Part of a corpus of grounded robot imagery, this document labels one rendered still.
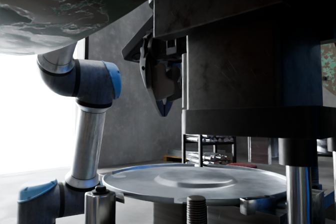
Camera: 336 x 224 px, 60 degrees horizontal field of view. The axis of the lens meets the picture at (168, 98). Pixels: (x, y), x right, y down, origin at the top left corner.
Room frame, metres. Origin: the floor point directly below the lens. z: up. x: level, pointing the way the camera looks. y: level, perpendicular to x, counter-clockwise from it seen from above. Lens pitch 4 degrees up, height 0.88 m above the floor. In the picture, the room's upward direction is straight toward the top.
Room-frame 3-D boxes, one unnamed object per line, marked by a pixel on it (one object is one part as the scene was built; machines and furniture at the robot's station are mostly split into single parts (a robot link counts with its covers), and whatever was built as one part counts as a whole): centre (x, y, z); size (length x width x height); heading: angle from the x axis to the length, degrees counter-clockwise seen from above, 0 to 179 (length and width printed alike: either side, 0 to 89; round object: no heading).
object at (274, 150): (0.38, -0.13, 0.84); 0.02 x 0.02 x 0.03; 47
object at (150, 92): (0.50, 0.01, 0.93); 0.06 x 0.03 x 0.09; 47
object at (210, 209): (0.39, -0.13, 0.76); 0.15 x 0.09 x 0.05; 137
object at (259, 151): (0.39, -0.13, 0.84); 0.05 x 0.03 x 0.04; 137
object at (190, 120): (0.38, -0.14, 0.86); 0.20 x 0.16 x 0.05; 137
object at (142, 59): (0.51, 0.03, 0.98); 0.05 x 0.02 x 0.09; 137
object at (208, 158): (3.02, -0.41, 0.47); 0.46 x 0.43 x 0.95; 27
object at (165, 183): (0.47, -0.04, 0.79); 0.29 x 0.29 x 0.01
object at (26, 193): (0.97, 0.42, 0.62); 0.13 x 0.12 x 0.14; 121
